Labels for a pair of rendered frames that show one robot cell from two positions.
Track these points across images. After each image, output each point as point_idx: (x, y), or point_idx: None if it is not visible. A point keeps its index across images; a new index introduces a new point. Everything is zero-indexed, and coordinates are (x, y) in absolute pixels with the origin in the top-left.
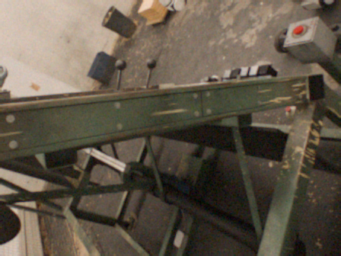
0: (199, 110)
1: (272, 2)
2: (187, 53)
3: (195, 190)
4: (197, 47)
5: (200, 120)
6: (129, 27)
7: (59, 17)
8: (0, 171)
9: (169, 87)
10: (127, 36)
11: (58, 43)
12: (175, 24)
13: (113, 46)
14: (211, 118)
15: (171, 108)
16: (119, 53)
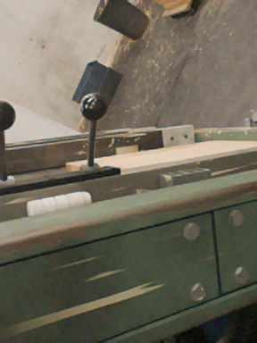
0: (206, 279)
1: None
2: (228, 62)
3: (241, 320)
4: (245, 52)
5: (211, 313)
6: (137, 21)
7: (28, 9)
8: None
9: (183, 133)
10: (135, 36)
11: (28, 50)
12: (209, 14)
13: (113, 53)
14: (250, 296)
15: (99, 291)
16: (123, 63)
